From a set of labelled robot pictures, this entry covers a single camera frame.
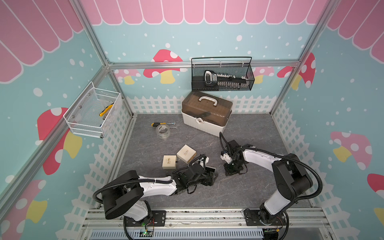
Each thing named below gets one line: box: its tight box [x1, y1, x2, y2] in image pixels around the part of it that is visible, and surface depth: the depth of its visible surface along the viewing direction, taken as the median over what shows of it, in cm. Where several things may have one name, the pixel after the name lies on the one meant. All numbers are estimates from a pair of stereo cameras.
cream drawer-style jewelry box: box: [162, 155, 177, 170], surface depth 93 cm
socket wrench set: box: [203, 70, 249, 89], surface depth 91 cm
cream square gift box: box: [176, 144, 197, 164], surface depth 98 cm
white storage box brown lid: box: [181, 91, 233, 138], surface depth 100 cm
